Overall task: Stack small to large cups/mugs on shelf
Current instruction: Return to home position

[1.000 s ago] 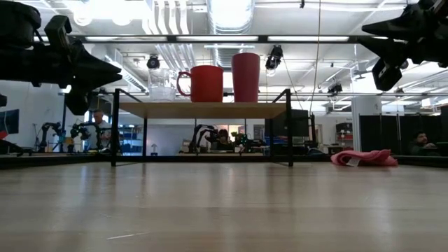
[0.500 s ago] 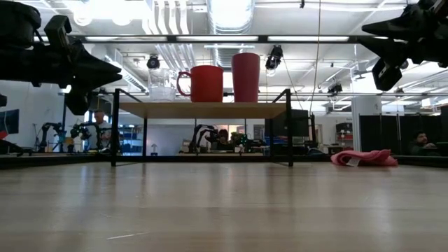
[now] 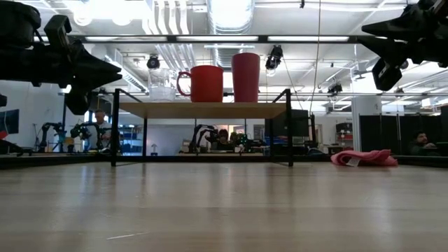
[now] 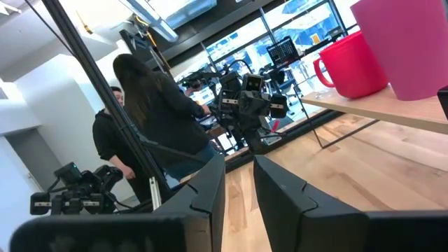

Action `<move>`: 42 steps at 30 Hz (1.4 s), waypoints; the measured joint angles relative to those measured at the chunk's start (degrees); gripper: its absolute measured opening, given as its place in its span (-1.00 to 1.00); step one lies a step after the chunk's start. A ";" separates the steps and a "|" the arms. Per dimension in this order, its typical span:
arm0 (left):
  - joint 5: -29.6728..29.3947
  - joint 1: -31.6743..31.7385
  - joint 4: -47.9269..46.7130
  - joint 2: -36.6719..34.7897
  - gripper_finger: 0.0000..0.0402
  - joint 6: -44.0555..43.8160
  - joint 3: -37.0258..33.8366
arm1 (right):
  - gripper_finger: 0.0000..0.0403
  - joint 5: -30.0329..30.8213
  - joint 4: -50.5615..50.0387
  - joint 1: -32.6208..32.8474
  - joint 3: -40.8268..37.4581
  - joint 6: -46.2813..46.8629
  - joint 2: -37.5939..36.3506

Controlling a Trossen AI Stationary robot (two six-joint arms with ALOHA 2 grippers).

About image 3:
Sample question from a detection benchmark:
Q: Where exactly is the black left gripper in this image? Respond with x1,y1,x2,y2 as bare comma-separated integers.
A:
0,41,123,116

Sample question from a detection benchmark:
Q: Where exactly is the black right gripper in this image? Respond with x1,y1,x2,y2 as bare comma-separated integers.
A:
356,0,448,69

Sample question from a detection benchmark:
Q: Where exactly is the clear glass cup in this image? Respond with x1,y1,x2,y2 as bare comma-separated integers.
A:
147,67,177,103

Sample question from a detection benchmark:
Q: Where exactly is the red ceramic mug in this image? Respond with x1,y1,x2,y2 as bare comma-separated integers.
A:
176,64,225,104

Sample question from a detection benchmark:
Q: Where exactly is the tall pink plastic cup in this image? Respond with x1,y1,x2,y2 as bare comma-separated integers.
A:
230,52,261,104

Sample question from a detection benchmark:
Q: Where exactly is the person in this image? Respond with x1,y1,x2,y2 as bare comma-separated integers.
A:
213,128,233,152
408,130,441,157
92,108,113,152

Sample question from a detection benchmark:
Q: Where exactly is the black room partition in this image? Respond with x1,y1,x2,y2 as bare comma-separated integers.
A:
358,113,448,157

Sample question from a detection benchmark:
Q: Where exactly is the pink folded cloth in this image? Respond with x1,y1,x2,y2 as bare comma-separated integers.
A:
330,149,399,168

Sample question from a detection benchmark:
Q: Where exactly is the black computer monitor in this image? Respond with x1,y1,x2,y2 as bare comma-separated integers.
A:
265,109,310,138

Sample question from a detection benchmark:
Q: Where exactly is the black overhead light bar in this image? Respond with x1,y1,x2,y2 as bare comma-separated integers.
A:
68,34,367,44

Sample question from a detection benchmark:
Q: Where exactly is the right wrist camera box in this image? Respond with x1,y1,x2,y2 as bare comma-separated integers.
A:
371,57,404,92

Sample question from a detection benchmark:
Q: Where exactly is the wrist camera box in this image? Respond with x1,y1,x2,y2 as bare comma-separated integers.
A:
371,57,404,92
43,14,74,50

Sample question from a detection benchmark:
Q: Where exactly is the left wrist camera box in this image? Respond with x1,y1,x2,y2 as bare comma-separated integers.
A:
43,14,74,50

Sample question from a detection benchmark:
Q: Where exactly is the black ceiling mounted camera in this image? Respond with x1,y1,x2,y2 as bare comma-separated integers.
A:
146,54,161,70
327,82,343,97

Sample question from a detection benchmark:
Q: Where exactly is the dark wall screen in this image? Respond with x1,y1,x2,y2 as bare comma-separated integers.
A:
0,108,20,136

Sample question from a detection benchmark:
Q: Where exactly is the wooden shelf with black frame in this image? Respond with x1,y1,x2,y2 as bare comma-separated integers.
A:
110,87,295,168

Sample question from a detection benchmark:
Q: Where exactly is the black overhead rig camera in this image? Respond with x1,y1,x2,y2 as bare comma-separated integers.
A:
265,44,284,71

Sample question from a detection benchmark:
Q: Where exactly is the silver ceiling air duct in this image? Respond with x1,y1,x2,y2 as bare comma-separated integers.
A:
206,0,257,35

